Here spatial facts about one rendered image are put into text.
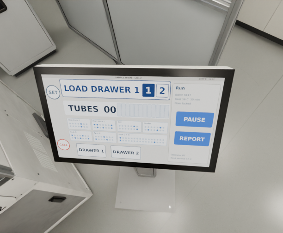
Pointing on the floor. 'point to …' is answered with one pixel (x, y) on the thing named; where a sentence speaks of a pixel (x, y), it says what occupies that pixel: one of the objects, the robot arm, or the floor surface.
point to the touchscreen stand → (146, 189)
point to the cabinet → (10, 109)
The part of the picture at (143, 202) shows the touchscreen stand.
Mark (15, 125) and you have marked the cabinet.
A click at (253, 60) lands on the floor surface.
